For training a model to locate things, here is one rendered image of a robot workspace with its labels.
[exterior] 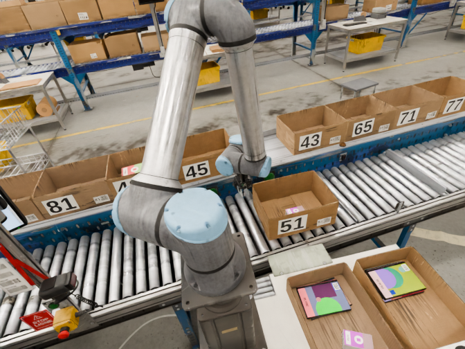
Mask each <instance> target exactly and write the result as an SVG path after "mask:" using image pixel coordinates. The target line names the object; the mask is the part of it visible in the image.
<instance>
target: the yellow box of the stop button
mask: <svg viewBox="0 0 465 349"><path fill-rule="evenodd" d="M93 310H95V309H92V310H88V311H85V312H83V311H78V310H77V309H76V308H75V307H74V306H70V307H66V308H64V309H60V310H57V311H56V312H55V317H54V320H53V329H54V330H55V331H57V332H58V333H61V332H62V331H65V330H66V331H67V332H70V331H73V330H75V329H77V328H78V323H79V318H80V316H82V315H83V314H84V313H86V312H90V311H93Z"/></svg>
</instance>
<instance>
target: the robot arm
mask: <svg viewBox="0 0 465 349"><path fill-rule="evenodd" d="M164 21H166V24H165V27H166V30H167V32H168V33H169V38H168V42H167V48H166V52H165V58H164V61H163V68H162V71H161V77H160V81H159V85H158V91H157V94H156V100H155V104H154V110H153V114H152V120H151V123H150V127H149V133H148V137H147V143H146V146H145V153H144V157H143V162H142V166H141V169H140V172H139V173H138V174H137V175H136V176H134V177H132V178H131V183H130V186H126V188H123V189H122V190H121V191H120V192H119V193H118V194H117V196H116V198H115V199H114V202H113V206H112V207H113V210H112V218H113V222H114V224H115V225H116V227H117V228H118V229H119V230H120V231H122V232H123V233H126V234H127V235H128V236H130V237H132V238H137V239H139V240H143V241H146V242H148V243H151V244H155V245H157V246H160V247H163V248H166V249H169V250H172V251H175V252H177V253H180V254H181V255H182V256H183V259H184V260H185V262H184V275H185V279H186V280H187V282H188V285H189V286H190V287H191V289H192V290H193V291H195V292H196V293H198V294H200V295H202V296H208V297H215V296H221V295H224V294H226V293H228V292H230V291H231V290H233V289H234V288H235V287H236V286H237V285H238V284H239V283H240V282H241V280H242V278H243V277H244V274H245V270H246V259H245V255H244V252H243V251H242V249H241V247H240V246H239V245H238V244H237V243H236V242H235V241H234V240H233V235H232V232H231V229H230V225H229V221H228V215H227V212H226V209H225V207H224V205H223V203H222V201H221V199H220V198H219V196H218V195H217V194H216V193H214V192H212V191H211V190H206V189H205V188H188V189H185V190H183V187H182V185H181V184H180V182H179V173H180V169H181V162H182V158H183V152H184V148H185V142H186V138H187V135H188V128H189V124H190V119H191V115H192V108H193V104H194V98H195V94H196V91H197V85H198V81H199V74H200V70H201V65H202V61H203V54H204V51H205V48H206V45H207V41H208V38H209V37H216V38H217V40H218V44H219V47H220V48H222V49H223V50H225V54H226V60H227V65H228V71H229V76H230V82H231V86H232V93H233V97H234V101H235V108H236V112H237V119H238V123H239V130H240V134H237V135H234V136H231V137H230V138H229V143H230V145H229V146H228V147H227V148H226V149H225V150H224V151H223V153H222V154H221V155H220V156H219V157H218V159H217V160H216V162H215V165H216V168H217V170H218V171H219V172H220V173H221V174H222V175H224V176H230V175H232V174H233V173H236V175H235V176H234V178H235V180H233V185H234V187H235V189H236V190H237V192H238V193H239V194H240V195H241V196H242V197H244V196H245V195H246V193H247V194H248V195H249V191H248V189H250V187H252V188H253V181H252V179H251V178H250V176H249V175H251V176H256V177H267V176H268V174H269V172H270V170H271V164H272V159H271V157H270V156H267V155H266V150H265V146H264V135H263V129H262V119H261V113H260V106H259V96H258V90H257V79H256V73H255V63H254V57H253V43H254V42H255V40H256V32H255V25H254V23H253V20H252V19H251V17H250V15H249V13H248V12H247V10H246V9H245V7H243V5H242V4H241V3H240V2H239V1H238V0H169V1H168V3H167V5H166V7H165V12H164ZM251 182H252V185H251ZM242 189H243V192H242ZM182 191H183V192H182Z"/></svg>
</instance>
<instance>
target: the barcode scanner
mask: <svg viewBox="0 0 465 349"><path fill-rule="evenodd" d="M76 281H77V276H76V275H75V274H74V273H73V272H72V271H69V272H67V273H63V274H60V275H58V276H53V277H51V278H48V279H46V280H44V281H43V282H42V283H41V285H40V288H39V292H38V296H39V297H40V298H42V299H43V300H45V301H46V300H49V299H51V298H53V299H55V302H54V304H55V305H57V304H59V303H61V302H62V301H65V300H66V299H67V298H68V296H67V295H68V294H69V291H72V290H74V289H75V285H76Z"/></svg>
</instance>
